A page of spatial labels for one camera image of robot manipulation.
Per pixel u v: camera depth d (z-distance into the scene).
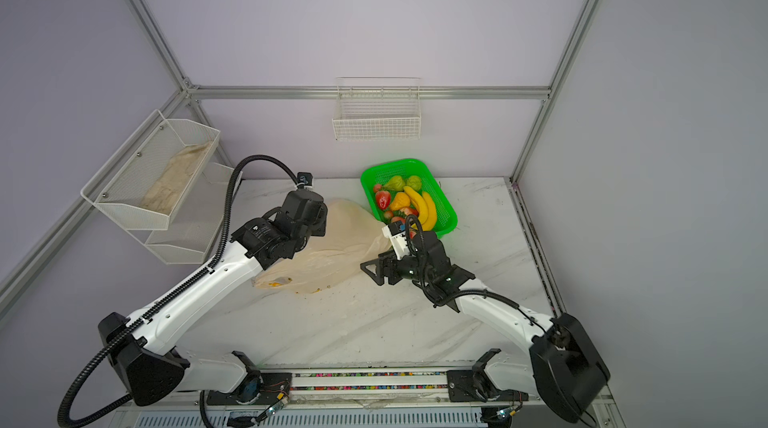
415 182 1.14
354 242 0.84
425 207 1.04
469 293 0.55
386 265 0.68
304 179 0.63
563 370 0.41
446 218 1.01
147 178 0.78
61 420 0.35
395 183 1.14
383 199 1.10
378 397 0.73
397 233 0.70
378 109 0.96
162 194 0.75
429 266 0.62
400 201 1.07
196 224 0.91
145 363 0.38
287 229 0.54
